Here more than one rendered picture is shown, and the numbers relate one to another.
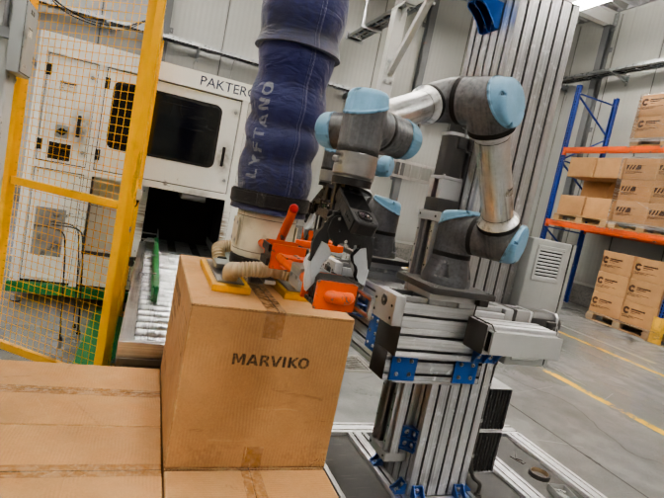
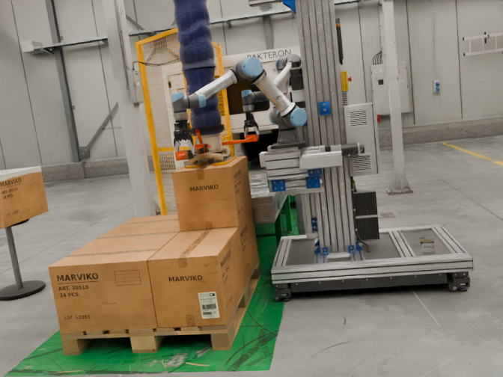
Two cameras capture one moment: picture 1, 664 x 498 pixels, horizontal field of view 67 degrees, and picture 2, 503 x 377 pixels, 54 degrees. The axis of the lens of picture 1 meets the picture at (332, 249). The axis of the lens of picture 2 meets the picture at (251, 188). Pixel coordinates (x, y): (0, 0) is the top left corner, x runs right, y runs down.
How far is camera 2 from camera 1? 230 cm
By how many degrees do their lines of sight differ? 31
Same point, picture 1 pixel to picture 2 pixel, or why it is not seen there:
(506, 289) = (341, 137)
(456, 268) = (284, 135)
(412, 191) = not seen: outside the picture
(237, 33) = not seen: outside the picture
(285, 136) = not seen: hidden behind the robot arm
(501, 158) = (264, 87)
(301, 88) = (197, 84)
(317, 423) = (229, 209)
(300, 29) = (190, 63)
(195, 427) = (185, 215)
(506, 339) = (307, 160)
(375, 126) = (178, 104)
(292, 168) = (204, 114)
